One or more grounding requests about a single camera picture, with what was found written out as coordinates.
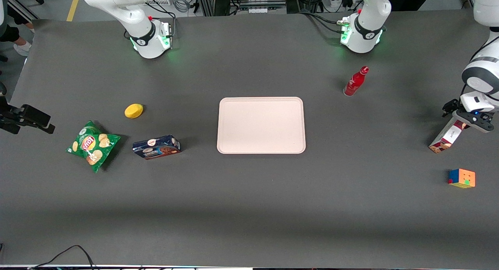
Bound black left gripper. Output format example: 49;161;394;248
442;99;495;133

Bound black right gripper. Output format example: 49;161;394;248
0;104;55;135

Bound red cookie box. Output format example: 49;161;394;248
428;118;468;154

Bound blue cookie box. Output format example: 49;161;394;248
132;135;182;160

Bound white rectangular tray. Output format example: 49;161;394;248
217;97;306;154

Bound multicoloured puzzle cube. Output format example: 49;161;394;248
448;169;476;189

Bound green chips bag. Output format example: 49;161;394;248
66;121;121;173

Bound person leg black trousers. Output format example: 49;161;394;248
0;12;34;57

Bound yellow lemon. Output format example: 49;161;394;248
124;103;144;119

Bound red drink bottle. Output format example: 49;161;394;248
343;66;369;97

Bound black floor cable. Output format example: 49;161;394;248
27;245;96;270

